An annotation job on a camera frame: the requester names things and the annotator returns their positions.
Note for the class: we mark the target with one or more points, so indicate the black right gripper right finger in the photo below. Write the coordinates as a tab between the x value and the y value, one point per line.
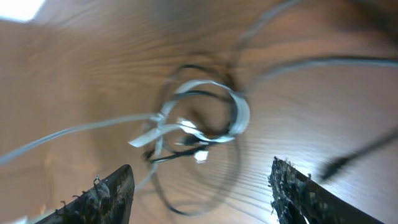
300	200

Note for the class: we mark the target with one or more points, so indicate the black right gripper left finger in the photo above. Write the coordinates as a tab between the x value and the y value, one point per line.
109	201

